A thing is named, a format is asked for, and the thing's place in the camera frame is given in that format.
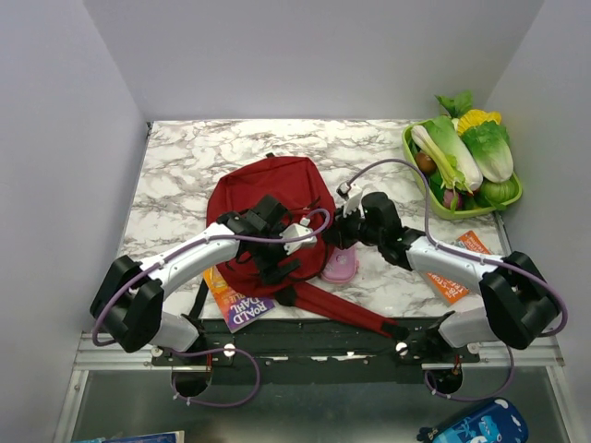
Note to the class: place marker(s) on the aluminium rail frame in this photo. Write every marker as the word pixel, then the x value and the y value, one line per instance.
pixel 543 352

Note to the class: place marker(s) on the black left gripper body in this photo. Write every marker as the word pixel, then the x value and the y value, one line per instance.
pixel 267 257

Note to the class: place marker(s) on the purple onion toy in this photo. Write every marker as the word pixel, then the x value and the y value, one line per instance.
pixel 452 200

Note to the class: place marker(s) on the orange purple Roald Dahl book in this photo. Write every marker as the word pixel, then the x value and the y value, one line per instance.
pixel 237 309

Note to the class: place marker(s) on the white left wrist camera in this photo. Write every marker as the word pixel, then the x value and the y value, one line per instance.
pixel 297 236

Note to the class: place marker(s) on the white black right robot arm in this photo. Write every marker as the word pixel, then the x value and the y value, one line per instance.
pixel 517 303

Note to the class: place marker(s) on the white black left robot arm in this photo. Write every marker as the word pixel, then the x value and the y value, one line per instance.
pixel 129 303

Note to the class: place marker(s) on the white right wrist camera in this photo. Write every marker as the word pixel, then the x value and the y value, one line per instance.
pixel 352 194

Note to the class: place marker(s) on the pink blue pencil case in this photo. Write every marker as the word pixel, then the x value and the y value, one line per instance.
pixel 341 267

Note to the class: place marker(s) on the yellow corn toy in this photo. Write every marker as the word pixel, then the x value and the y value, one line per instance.
pixel 476 117

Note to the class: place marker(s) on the green round pumpkin toy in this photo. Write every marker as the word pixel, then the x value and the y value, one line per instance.
pixel 495 195

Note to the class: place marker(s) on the dark blue pencil case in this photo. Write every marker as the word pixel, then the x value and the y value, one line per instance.
pixel 494 420

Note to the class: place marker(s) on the green napa cabbage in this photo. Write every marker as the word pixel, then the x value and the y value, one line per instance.
pixel 489 145

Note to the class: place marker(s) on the white green bok choy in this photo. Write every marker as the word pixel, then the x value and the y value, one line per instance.
pixel 439 140

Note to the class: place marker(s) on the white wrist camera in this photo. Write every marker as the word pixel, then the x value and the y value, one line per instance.
pixel 297 236
pixel 352 194

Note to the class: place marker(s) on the blue book at bottom edge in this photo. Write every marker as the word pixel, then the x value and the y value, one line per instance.
pixel 165 437

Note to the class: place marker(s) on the orange green Treehouse book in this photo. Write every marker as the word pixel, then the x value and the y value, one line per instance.
pixel 446 287

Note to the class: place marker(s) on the red student backpack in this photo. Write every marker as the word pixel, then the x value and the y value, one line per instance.
pixel 296 182

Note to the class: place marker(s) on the brown mushroom toy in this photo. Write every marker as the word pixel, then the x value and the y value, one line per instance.
pixel 425 164

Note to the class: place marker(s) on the green leafy vegetable toy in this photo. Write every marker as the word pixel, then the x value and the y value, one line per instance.
pixel 458 105

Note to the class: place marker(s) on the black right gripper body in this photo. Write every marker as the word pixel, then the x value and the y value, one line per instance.
pixel 355 229

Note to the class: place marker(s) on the green vegetable basket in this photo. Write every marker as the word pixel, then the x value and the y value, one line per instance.
pixel 471 206

